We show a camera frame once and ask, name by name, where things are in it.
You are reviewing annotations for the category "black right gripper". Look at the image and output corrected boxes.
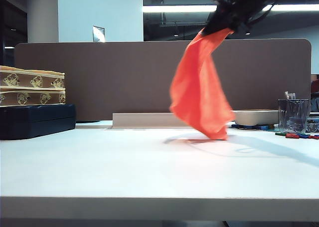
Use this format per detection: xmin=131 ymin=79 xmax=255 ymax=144
xmin=202 ymin=0 xmax=252 ymax=36

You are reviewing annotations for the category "orange microfiber cloth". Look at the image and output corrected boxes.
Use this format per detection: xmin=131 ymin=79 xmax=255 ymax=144
xmin=169 ymin=28 xmax=236 ymax=141

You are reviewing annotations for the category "white ceiling light strip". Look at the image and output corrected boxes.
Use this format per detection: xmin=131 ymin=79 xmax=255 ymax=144
xmin=142 ymin=3 xmax=319 ymax=13

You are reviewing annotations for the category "white rectangular bowl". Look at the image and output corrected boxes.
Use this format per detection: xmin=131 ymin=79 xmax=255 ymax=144
xmin=230 ymin=109 xmax=279 ymax=126

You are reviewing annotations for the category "blue mat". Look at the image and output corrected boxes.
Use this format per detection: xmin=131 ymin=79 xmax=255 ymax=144
xmin=230 ymin=123 xmax=275 ymax=131

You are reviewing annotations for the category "brown desk divider panel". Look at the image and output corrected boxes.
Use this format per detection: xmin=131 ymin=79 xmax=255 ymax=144
xmin=14 ymin=38 xmax=312 ymax=123

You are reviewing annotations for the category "clear glass cup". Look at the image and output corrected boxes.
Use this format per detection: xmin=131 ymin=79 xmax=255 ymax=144
xmin=278 ymin=99 xmax=310 ymax=134

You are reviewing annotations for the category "clear patterned glass jar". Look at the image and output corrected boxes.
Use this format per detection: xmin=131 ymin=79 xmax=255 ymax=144
xmin=308 ymin=116 xmax=319 ymax=134

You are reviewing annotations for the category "brown cartoon print box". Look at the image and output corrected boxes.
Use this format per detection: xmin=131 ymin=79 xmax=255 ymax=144
xmin=0 ymin=87 xmax=66 ymax=108
xmin=0 ymin=65 xmax=66 ymax=90

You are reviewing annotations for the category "dark blue plastic case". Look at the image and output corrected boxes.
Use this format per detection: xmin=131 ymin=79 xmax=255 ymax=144
xmin=0 ymin=103 xmax=76 ymax=140

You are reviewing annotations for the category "silver wall plaque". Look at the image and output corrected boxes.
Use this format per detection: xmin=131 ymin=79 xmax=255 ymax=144
xmin=92 ymin=25 xmax=106 ymax=43

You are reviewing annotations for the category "beige cable tray lid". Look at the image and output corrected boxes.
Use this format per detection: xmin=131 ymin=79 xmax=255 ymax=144
xmin=112 ymin=112 xmax=191 ymax=130

